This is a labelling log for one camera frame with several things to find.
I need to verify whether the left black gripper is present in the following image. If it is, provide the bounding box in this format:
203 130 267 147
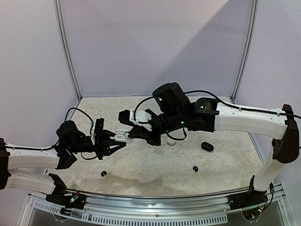
69 130 126 160

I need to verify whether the white oblong charging case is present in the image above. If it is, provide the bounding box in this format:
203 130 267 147
114 129 134 144

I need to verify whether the black earbud charging case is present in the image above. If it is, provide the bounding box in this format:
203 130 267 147
201 142 214 152

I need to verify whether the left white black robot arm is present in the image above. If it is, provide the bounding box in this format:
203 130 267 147
0 118 132 204

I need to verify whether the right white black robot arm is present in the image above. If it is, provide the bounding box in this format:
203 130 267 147
119 82 300 205

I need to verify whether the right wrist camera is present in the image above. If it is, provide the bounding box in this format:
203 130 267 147
118 109 157 132

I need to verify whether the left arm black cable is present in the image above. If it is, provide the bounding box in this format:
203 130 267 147
0 107 97 161

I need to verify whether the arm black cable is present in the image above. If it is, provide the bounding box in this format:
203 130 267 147
0 107 97 161
133 90 301 149

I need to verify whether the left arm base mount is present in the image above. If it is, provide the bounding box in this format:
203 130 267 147
46 190 87 210

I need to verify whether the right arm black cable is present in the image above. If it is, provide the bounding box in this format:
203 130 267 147
133 90 301 149

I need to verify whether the aluminium front rail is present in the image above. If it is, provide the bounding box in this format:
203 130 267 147
20 183 294 226

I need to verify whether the right aluminium corner post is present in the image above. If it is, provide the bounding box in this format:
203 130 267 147
230 0 259 103

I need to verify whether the aluminium corner post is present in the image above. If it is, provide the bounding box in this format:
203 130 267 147
230 0 259 103
54 0 82 101

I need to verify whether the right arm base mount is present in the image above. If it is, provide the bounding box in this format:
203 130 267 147
227 187 268 210

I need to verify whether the left aluminium corner post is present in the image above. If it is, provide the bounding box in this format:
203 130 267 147
54 0 82 101

